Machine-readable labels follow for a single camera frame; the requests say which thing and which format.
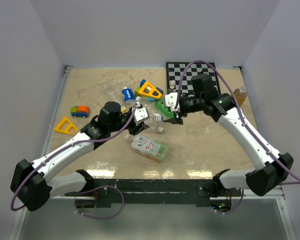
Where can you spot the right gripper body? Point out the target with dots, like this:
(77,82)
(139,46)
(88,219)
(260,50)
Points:
(190,105)

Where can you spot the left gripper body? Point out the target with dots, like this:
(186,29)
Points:
(124,120)

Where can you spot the clear bottle white cap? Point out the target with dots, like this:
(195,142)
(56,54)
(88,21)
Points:
(143,101)
(156,129)
(152,117)

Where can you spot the white green tea bottle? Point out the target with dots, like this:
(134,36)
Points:
(147,147)

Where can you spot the amber tea bottle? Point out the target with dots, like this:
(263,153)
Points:
(240,95)

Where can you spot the white blue bottle cap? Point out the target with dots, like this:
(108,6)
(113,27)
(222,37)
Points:
(159,118)

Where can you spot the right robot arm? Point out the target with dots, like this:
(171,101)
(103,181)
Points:
(270,167)

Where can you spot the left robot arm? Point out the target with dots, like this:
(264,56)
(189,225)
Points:
(35,182)

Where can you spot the green plastic bottle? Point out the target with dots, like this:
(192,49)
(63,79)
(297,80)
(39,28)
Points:
(159,104)

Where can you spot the blue pepsi bottle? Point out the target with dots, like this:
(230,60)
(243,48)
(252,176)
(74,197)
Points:
(128,96)

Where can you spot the clear bottle yellow cap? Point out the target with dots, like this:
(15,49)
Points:
(114,96)

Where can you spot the yellow triangle toy block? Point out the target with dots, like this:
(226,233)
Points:
(65,126)
(147,89)

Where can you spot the black white chessboard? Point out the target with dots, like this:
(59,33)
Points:
(174,71)

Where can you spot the colourful toy car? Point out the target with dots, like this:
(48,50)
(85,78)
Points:
(80,111)

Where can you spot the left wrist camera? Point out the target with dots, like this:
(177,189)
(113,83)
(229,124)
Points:
(141,114)

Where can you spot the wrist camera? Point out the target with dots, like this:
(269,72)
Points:
(141,114)
(170,102)

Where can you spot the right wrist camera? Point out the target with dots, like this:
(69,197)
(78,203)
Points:
(170,102)

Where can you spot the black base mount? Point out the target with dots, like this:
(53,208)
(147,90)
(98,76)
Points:
(198,192)

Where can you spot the aluminium frame rail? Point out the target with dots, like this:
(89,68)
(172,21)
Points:
(59,98)

